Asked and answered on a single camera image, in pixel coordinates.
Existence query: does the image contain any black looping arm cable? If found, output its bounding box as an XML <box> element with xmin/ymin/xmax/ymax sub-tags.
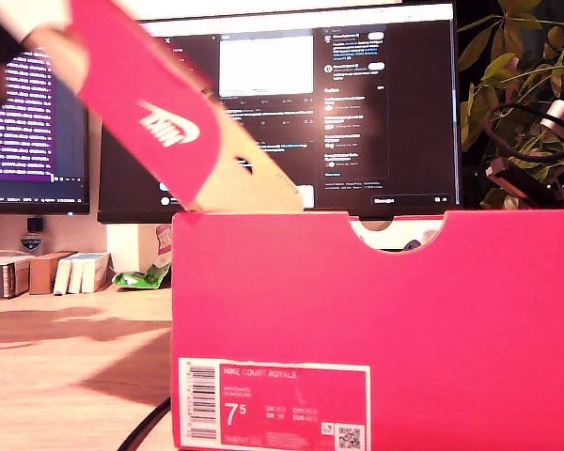
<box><xmin>482</xmin><ymin>101</ymin><xmax>564</xmax><ymax>163</ymax></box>

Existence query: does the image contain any wide black computer monitor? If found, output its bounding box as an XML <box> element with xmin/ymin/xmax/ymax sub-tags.
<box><xmin>97</xmin><ymin>2</ymin><xmax>462</xmax><ymax>225</ymax></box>

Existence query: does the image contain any white box with blue top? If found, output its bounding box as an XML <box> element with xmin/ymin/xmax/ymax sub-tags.
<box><xmin>80</xmin><ymin>252</ymin><xmax>112</xmax><ymax>293</ymax></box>

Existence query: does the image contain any small white box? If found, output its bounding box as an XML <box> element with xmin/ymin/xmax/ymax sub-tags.
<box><xmin>53</xmin><ymin>257</ymin><xmax>75</xmax><ymax>296</ymax></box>
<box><xmin>68</xmin><ymin>256</ymin><xmax>86</xmax><ymax>295</ymax></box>

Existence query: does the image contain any computer monitor with purple text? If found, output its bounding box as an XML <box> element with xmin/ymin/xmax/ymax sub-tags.
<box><xmin>0</xmin><ymin>8</ymin><xmax>91</xmax><ymax>216</ymax></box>

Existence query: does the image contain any green leafy houseplant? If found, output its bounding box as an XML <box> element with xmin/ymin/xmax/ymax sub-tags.
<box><xmin>456</xmin><ymin>0</ymin><xmax>564</xmax><ymax>211</ymax></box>

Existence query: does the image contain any green plastic packet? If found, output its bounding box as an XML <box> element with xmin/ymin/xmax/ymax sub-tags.
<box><xmin>111</xmin><ymin>263</ymin><xmax>172</xmax><ymax>290</ymax></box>

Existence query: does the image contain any red Nike shoebox with lid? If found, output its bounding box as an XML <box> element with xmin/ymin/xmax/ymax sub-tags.
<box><xmin>68</xmin><ymin>0</ymin><xmax>564</xmax><ymax>451</ymax></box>

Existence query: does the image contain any dark green box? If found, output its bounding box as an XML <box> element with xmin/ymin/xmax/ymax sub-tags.
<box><xmin>0</xmin><ymin>257</ymin><xmax>33</xmax><ymax>301</ymax></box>

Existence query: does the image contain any white monitor stand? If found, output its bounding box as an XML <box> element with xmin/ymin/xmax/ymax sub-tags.
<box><xmin>105</xmin><ymin>224</ymin><xmax>145</xmax><ymax>278</ymax></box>

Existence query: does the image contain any white box behind shoebox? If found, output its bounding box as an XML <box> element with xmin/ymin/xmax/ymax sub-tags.
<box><xmin>352</xmin><ymin>218</ymin><xmax>446</xmax><ymax>253</ymax></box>

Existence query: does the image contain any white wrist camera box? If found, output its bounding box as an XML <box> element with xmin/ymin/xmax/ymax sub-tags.
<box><xmin>0</xmin><ymin>0</ymin><xmax>72</xmax><ymax>44</ymax></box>

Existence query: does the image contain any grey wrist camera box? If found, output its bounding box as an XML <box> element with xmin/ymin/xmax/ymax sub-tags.
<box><xmin>539</xmin><ymin>98</ymin><xmax>564</xmax><ymax>143</ymax></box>

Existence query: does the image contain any red and white bag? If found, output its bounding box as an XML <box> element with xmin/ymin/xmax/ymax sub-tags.
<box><xmin>153</xmin><ymin>224</ymin><xmax>174</xmax><ymax>269</ymax></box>

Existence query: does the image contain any black cable on table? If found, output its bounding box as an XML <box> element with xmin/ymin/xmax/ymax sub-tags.
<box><xmin>117</xmin><ymin>397</ymin><xmax>173</xmax><ymax>451</ymax></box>

